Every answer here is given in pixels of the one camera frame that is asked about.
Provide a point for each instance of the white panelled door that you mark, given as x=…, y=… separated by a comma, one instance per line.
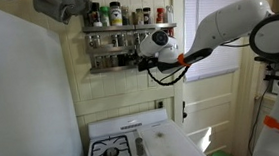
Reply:
x=212, y=109

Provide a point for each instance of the red cap spice jar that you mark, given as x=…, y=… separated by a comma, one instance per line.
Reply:
x=170, y=32

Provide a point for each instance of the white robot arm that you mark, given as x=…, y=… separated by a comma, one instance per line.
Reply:
x=235, y=20

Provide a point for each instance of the window with white blinds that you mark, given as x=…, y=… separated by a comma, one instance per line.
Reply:
x=201, y=13

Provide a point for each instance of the black spice bottle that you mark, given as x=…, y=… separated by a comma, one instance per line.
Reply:
x=96, y=16

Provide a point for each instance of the white cutting board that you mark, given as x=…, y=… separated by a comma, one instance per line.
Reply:
x=175, y=148

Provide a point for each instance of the grey spice jar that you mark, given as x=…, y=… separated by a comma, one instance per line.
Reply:
x=139, y=147

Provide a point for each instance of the black clamp stand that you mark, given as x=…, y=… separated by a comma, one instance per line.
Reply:
x=273, y=74

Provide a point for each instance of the white gas stove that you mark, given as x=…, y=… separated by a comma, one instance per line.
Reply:
x=123, y=122

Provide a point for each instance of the hanging steel pan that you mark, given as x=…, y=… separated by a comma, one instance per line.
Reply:
x=60, y=7

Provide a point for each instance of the red spice bottle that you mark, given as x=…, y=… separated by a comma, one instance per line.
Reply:
x=160, y=16

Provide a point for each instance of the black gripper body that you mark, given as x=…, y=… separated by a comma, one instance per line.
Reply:
x=145, y=65

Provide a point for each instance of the clear glass bottle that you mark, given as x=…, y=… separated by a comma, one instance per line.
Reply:
x=169, y=15

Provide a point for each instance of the cream wall light switch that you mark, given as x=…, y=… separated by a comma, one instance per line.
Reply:
x=151, y=82

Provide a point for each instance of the wall power outlet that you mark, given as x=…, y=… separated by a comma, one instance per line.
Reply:
x=160, y=104

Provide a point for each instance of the large white label spice bottle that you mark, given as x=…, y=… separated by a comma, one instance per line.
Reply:
x=116, y=16

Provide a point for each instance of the steel wall spice rack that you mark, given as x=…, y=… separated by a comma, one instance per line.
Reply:
x=110, y=49

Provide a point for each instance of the white refrigerator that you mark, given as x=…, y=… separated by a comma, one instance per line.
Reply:
x=20, y=97

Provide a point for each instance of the glass spice jar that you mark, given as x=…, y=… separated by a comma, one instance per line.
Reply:
x=106, y=61
x=122, y=60
x=114, y=61
x=130, y=58
x=98, y=62

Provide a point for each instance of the small brown spice bottle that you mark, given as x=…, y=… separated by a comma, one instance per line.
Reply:
x=125, y=17

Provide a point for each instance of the green cap spice bottle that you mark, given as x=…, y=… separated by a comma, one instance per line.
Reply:
x=105, y=17

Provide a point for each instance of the black door latch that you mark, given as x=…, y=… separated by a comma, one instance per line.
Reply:
x=184, y=113

